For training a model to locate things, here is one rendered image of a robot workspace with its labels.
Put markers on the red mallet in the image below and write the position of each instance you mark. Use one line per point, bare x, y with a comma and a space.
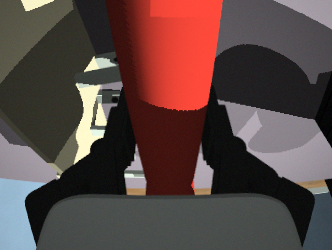
165, 51

